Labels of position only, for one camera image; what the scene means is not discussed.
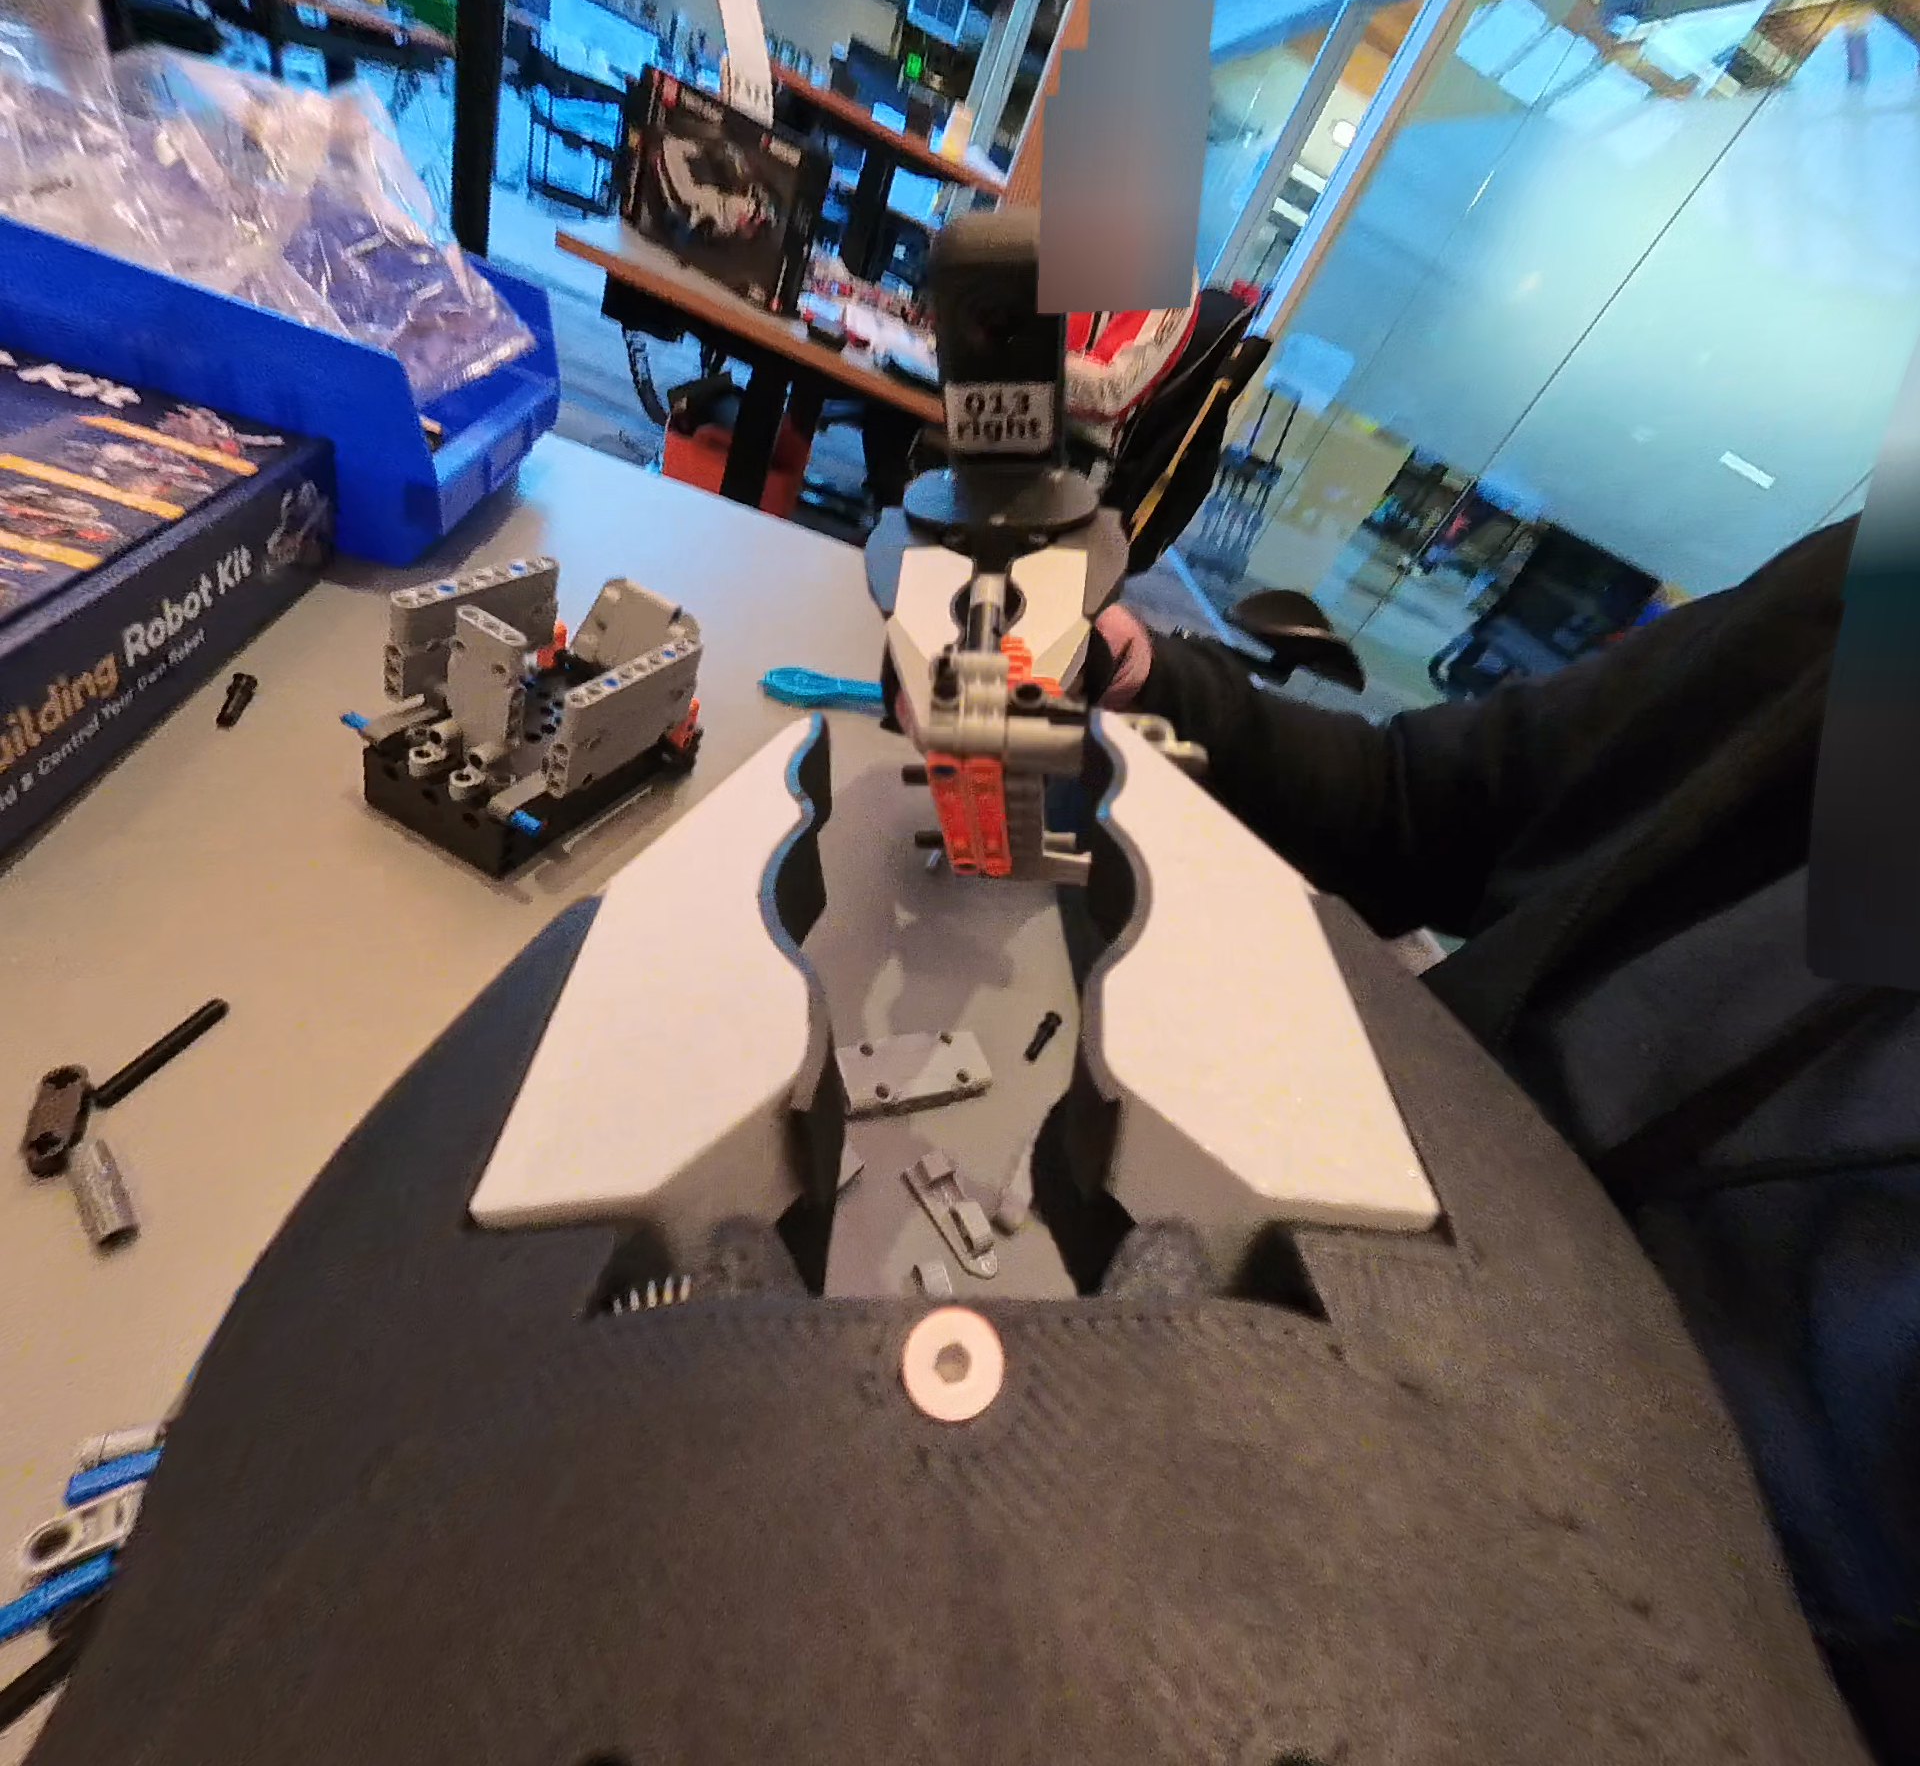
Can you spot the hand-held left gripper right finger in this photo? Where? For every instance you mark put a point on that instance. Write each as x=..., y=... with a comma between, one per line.
x=1260, y=1048

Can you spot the small orange grey subassembly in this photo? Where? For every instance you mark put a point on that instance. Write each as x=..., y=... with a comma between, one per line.
x=810, y=691

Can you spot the clear plastic bags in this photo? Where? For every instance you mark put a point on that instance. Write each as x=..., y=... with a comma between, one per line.
x=210, y=148

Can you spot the blue storage bin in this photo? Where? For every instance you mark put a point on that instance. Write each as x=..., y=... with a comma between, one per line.
x=419, y=433

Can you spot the wooden work table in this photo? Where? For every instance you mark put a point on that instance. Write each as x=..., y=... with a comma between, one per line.
x=750, y=298

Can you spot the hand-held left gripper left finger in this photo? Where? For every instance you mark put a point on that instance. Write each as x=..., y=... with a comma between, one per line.
x=646, y=1048

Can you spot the short black pin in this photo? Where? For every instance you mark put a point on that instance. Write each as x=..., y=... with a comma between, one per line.
x=239, y=704

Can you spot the black display box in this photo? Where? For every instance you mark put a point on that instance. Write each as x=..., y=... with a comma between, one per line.
x=720, y=172

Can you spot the grey beam with black pin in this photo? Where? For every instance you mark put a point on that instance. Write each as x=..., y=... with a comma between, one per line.
x=1021, y=711

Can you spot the black angled axle piece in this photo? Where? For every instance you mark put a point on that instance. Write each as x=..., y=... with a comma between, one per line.
x=60, y=1108

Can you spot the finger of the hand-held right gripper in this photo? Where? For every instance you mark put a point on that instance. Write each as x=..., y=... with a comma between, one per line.
x=923, y=628
x=1058, y=622

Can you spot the grey pin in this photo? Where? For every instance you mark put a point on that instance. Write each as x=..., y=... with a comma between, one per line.
x=105, y=1198

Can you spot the light grey panel piece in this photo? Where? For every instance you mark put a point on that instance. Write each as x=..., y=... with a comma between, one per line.
x=916, y=1071

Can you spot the grey black robot model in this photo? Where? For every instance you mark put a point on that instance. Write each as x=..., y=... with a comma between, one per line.
x=526, y=716

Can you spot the small grey bracket piece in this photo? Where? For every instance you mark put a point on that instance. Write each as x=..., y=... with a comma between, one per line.
x=953, y=1212

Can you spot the black connector pin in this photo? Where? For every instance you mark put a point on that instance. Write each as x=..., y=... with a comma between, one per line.
x=976, y=612

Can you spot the person's right hand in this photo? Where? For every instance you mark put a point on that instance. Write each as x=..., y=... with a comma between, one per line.
x=1150, y=688

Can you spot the person's right forearm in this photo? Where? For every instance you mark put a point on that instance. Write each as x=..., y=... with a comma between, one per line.
x=1380, y=777

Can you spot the blue pin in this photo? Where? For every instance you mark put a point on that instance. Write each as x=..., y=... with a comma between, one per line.
x=60, y=1582
x=114, y=1484

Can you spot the grey elbow piece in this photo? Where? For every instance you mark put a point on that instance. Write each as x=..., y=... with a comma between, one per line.
x=122, y=1440

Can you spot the blue robot kit box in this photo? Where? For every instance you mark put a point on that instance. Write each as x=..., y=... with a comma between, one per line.
x=122, y=598

